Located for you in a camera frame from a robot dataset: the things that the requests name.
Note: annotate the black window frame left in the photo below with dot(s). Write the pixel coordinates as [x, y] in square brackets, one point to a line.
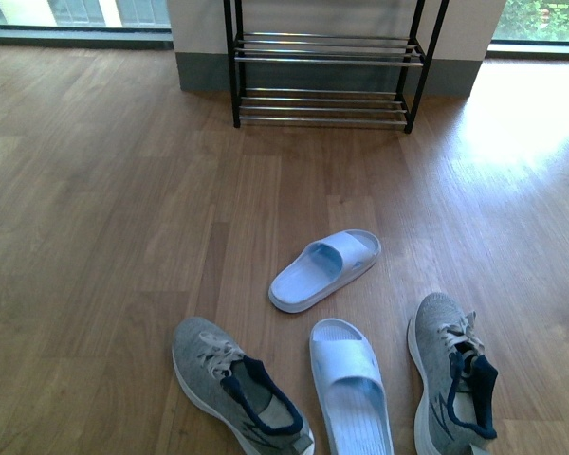
[87, 37]

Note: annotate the black metal shoe rack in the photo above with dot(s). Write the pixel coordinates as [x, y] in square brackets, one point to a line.
[344, 80]

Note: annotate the grey knit sneaker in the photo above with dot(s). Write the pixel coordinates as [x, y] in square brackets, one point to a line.
[454, 415]
[222, 380]

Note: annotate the black window frame right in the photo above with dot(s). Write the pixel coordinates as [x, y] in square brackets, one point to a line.
[528, 51]

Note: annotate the black window frame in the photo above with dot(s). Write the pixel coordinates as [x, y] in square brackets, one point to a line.
[528, 51]
[87, 37]

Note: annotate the light blue slide sandal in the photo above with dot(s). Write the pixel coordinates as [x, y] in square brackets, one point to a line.
[323, 267]
[350, 389]

